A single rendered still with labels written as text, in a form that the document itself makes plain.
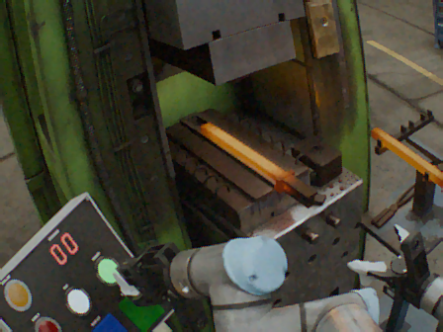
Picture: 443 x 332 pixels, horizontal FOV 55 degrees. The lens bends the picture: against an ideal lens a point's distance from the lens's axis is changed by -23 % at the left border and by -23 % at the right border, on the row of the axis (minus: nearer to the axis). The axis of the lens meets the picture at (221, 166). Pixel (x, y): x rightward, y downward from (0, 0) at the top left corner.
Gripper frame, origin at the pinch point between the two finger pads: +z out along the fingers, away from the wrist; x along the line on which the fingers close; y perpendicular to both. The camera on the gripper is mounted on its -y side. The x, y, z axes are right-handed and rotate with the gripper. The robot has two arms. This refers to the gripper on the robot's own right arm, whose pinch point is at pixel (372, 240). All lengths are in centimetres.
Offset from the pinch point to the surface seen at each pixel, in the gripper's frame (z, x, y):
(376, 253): 62, 76, 100
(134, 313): 13.6, -46.0, -1.4
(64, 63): 45, -38, -40
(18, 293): 14, -66, -17
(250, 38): 30.7, -3.3, -34.7
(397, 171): 100, 135, 100
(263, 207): 30.7, -6.2, 4.5
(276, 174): 32.3, -0.9, -0.8
